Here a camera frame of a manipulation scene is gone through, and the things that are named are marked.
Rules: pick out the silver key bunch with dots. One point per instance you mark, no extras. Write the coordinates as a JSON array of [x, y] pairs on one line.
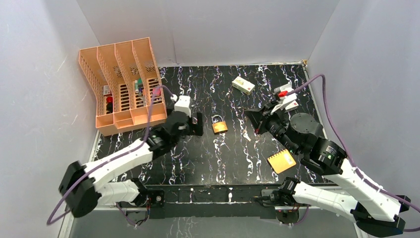
[[246, 136]]

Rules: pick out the brass padlock long shackle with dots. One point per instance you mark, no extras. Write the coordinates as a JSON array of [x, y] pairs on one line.
[[199, 131]]

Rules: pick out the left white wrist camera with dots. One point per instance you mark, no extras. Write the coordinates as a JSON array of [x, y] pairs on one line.
[[182, 104]]

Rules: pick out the white red small box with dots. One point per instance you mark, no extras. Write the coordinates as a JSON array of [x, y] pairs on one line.
[[292, 106]]

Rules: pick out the brass padlock centre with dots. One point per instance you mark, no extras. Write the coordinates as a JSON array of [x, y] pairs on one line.
[[218, 124]]

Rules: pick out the white green small box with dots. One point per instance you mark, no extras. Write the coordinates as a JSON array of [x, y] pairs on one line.
[[243, 85]]

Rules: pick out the orange plastic file organizer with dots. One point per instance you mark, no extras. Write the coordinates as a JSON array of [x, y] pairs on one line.
[[128, 72]]

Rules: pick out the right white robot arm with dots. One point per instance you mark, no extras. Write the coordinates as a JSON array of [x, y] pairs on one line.
[[373, 212]]

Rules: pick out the red black item in organizer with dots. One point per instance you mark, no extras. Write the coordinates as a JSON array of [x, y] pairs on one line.
[[109, 105]]

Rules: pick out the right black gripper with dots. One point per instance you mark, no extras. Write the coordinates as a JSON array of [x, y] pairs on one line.
[[262, 115]]

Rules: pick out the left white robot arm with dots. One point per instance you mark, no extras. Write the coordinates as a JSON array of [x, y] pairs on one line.
[[108, 174]]

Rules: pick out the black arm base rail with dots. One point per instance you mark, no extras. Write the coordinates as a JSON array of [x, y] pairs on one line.
[[168, 201]]

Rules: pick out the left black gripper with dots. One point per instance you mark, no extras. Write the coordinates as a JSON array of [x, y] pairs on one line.
[[189, 124]]

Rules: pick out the orange spiral notebook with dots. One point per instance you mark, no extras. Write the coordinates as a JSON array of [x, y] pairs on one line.
[[281, 161]]

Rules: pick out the pink eraser in organizer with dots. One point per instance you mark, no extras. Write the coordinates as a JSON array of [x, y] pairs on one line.
[[156, 92]]

